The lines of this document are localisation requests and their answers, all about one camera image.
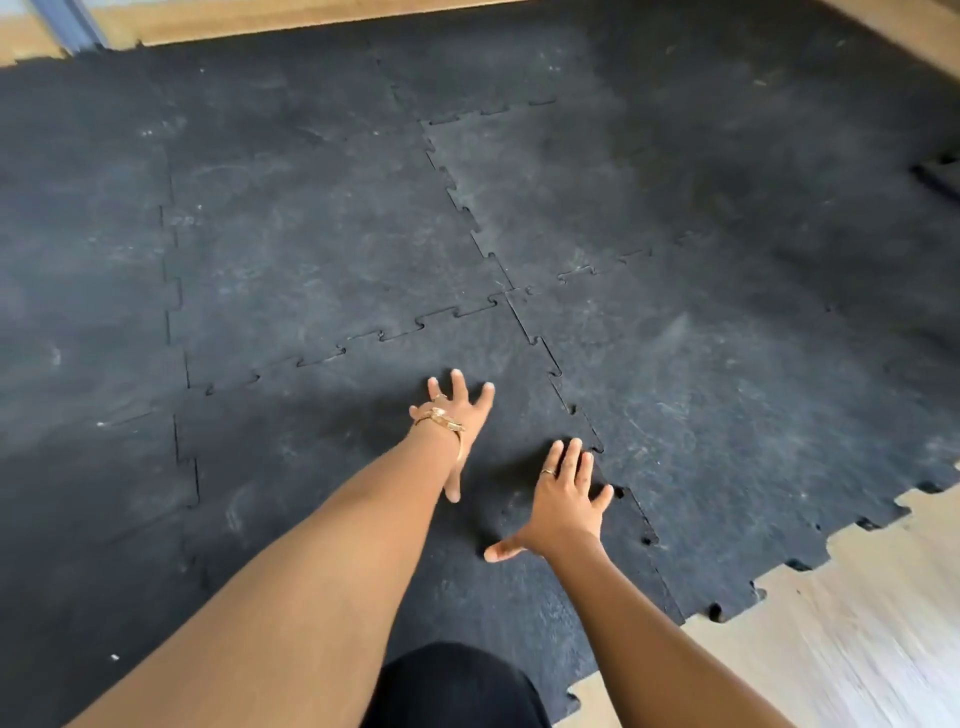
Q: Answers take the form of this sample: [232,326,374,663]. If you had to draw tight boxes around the person's left hand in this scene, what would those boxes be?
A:
[409,368,497,504]

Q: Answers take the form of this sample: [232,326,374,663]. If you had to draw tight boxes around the person's right hand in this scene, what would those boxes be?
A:
[483,438,615,565]

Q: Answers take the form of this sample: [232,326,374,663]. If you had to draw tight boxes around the black puzzle mat tile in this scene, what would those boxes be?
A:
[174,288,685,728]

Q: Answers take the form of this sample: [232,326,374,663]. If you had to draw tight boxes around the person's right forearm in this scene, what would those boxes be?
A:
[537,534,798,728]

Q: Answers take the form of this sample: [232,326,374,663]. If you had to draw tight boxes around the person's left forearm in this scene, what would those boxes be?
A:
[66,421,463,728]

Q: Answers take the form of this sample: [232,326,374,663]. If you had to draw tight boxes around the person's black trousers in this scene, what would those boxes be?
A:
[380,641,552,728]

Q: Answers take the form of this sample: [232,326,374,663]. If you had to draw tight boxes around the floor of black interlocking mats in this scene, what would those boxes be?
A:
[0,0,960,728]

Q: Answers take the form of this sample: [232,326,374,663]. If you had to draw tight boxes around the gold bracelet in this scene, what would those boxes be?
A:
[409,405,468,463]

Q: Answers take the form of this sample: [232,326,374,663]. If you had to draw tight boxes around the grey metal door rail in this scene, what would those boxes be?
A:
[30,0,108,55]

